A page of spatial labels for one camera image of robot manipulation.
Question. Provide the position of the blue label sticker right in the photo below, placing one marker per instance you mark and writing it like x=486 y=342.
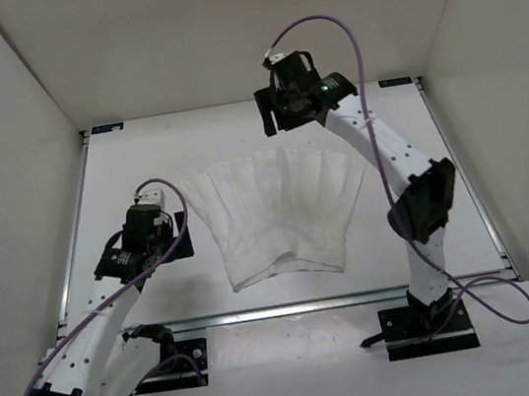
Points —
x=394 y=82

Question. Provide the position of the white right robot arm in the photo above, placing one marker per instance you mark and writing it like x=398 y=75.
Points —
x=419 y=189

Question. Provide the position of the white pleated skirt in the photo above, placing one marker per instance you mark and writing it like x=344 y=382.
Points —
x=278 y=211

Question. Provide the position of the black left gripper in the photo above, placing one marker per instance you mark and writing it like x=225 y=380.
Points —
x=169 y=224

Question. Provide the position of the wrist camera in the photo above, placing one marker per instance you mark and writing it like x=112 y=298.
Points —
x=154 y=197
x=295 y=68

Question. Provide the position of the blue label sticker left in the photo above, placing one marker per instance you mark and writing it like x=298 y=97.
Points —
x=106 y=128

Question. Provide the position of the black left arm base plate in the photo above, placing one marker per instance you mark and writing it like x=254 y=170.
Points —
x=190 y=370

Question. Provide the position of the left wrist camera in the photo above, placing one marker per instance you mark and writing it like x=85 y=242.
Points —
x=154 y=197

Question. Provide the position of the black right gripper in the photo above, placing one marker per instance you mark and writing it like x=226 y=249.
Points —
x=266 y=103

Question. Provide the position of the blue label sticker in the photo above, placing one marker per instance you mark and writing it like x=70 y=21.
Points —
x=106 y=128
x=394 y=82

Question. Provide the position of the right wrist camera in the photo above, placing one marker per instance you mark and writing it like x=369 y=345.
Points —
x=295 y=68

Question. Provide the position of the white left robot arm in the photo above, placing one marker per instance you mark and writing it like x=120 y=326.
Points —
x=98 y=357

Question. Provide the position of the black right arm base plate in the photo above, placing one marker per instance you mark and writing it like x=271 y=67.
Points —
x=406 y=336

